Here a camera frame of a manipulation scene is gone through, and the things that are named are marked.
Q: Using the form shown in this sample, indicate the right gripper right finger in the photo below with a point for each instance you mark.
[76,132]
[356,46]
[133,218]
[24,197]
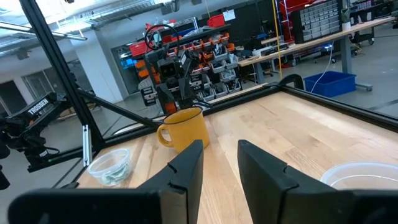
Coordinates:
[273,193]

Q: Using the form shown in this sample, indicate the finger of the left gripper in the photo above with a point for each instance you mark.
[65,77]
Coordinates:
[188,93]
[164,96]

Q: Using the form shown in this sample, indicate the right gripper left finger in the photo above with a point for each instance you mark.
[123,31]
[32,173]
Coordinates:
[183,174]

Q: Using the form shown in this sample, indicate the pale green printed packet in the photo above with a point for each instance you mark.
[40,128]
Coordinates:
[110,178]
[122,169]

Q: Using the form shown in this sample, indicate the background black robot arm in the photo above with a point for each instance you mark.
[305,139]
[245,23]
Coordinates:
[34,109]

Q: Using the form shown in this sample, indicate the blue plastic bin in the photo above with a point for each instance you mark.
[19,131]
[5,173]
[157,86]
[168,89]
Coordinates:
[329,84]

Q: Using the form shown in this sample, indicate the storage rack with bins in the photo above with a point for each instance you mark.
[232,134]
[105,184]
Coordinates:
[220,62]

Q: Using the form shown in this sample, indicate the amber round bowl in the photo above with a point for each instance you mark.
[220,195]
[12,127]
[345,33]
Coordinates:
[186,130]

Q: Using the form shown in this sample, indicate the clear plastic round container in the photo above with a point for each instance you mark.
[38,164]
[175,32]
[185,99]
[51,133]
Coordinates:
[357,172]
[96,169]

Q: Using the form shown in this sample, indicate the red shelving unit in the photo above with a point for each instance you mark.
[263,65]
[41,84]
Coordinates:
[286,9]

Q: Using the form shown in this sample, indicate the long wooden workbench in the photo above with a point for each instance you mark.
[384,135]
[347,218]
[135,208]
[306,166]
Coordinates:
[311,43]

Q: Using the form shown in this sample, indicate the grey small parts drawer cabinet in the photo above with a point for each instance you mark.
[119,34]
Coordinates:
[317,18]

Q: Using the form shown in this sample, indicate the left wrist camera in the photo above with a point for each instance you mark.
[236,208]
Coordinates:
[169,68]

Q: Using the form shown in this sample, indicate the silver frame bracket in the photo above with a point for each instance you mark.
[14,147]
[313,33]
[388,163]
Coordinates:
[87,146]

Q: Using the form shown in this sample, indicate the black aluminium station frame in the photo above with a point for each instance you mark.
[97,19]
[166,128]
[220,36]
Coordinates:
[62,77]

